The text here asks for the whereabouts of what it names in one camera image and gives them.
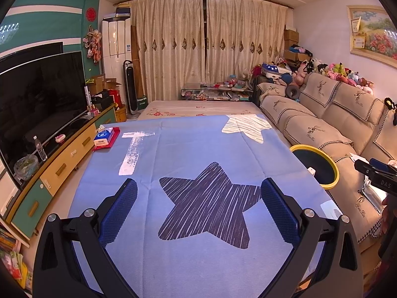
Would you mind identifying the yellow rimmed dark trash bin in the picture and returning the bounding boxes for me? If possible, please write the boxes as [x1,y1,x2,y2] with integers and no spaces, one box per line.
[290,144,339,190]

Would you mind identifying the beige embroidered curtain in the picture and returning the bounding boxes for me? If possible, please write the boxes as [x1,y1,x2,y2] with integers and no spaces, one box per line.
[205,0,289,92]
[130,0,207,101]

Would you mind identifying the pile of colourful packets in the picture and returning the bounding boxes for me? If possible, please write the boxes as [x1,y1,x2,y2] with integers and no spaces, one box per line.
[0,228,33,289]

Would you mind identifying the brown wooden board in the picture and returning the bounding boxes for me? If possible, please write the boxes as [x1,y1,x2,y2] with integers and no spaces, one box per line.
[130,34,146,100]

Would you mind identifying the glass coffee table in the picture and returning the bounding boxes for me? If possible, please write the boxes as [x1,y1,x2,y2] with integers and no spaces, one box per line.
[181,82,255,102]

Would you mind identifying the clear water bottle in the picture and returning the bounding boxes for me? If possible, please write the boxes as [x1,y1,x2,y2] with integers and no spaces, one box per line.
[33,136,48,162]

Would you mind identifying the white standing air conditioner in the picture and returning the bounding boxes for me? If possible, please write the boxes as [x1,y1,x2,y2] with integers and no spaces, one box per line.
[102,17,134,103]

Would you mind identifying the white drawer cabinet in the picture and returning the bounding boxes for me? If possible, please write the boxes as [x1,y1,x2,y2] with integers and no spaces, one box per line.
[0,161,19,215]

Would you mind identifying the pile of plush toys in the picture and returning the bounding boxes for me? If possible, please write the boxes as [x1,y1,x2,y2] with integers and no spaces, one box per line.
[293,57,374,95]

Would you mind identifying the hanging flower decoration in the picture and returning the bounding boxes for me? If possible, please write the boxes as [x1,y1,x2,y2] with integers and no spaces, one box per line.
[82,26,103,64]

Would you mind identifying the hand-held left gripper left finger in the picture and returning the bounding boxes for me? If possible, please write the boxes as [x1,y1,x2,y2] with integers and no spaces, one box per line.
[33,178,138,298]

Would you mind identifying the black tower fan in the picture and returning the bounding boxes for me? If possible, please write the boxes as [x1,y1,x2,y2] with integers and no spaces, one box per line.
[123,60,140,120]

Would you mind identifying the large black television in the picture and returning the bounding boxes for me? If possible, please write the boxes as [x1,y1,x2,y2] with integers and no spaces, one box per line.
[0,50,89,181]

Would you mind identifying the framed flower painting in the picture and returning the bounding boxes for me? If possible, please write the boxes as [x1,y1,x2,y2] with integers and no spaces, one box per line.
[347,4,397,66]

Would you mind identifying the white upright box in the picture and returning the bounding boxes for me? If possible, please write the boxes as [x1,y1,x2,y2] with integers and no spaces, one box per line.
[84,85,93,112]

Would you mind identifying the papers on sofa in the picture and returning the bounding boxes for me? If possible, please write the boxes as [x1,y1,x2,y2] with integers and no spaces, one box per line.
[361,177,388,215]

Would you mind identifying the red bag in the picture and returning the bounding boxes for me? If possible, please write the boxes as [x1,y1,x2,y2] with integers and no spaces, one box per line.
[108,89,121,108]

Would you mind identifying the red tray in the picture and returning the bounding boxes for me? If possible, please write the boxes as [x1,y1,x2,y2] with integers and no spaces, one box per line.
[92,127,120,152]

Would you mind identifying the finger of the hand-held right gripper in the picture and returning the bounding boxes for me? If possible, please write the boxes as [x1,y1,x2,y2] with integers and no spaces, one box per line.
[369,158,397,173]
[354,159,378,184]

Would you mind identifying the blue star print tablecloth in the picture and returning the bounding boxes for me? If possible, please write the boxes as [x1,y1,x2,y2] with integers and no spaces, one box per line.
[66,113,343,298]

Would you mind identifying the beige sofa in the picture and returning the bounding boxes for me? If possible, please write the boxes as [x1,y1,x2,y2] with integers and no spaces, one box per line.
[256,73,397,246]

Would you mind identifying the blue tissue pack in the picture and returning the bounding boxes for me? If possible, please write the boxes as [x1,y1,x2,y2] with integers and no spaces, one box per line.
[94,129,114,146]

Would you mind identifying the yellow and teal television cabinet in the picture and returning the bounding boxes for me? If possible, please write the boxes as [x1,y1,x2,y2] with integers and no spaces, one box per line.
[0,104,117,249]

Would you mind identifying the stack of cardboard boxes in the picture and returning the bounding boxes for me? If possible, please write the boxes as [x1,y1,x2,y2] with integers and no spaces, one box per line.
[284,29,311,63]

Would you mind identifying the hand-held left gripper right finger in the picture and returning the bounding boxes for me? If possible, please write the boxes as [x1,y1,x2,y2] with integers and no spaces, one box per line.
[261,178,363,298]

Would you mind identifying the open cardboard box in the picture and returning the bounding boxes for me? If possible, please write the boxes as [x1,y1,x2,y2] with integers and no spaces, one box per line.
[87,74,122,95]

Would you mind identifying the person's right hand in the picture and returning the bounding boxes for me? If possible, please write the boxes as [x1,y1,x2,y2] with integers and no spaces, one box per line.
[382,196,397,224]

